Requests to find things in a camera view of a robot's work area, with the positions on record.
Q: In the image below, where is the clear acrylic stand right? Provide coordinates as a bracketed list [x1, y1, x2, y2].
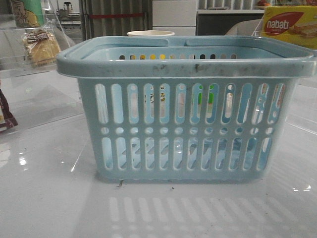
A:
[252, 4, 317, 132]

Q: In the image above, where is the light blue plastic basket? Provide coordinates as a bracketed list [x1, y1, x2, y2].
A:
[56, 36, 317, 181]

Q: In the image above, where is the yellow nabati wafer box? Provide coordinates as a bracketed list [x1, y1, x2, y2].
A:
[261, 5, 317, 50]

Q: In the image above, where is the white drawer cabinet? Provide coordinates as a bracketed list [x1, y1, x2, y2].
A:
[152, 0, 198, 36]

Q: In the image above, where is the green yellow snack canister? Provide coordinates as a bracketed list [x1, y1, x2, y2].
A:
[10, 0, 44, 28]

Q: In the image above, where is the white paper cup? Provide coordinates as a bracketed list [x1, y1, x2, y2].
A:
[127, 30, 175, 37]

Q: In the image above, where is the brown snack packet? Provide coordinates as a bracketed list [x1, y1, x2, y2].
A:
[0, 91, 18, 132]

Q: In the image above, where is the clear acrylic shelf left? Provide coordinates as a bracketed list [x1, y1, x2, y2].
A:
[0, 0, 86, 139]

